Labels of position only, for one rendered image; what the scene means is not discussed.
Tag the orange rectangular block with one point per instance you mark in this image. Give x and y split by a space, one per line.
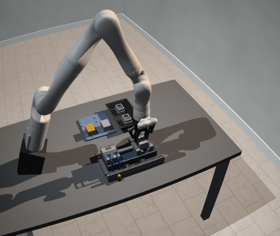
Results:
90 129

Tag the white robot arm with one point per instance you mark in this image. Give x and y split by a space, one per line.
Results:
105 25

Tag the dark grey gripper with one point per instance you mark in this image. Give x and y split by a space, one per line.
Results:
137 131

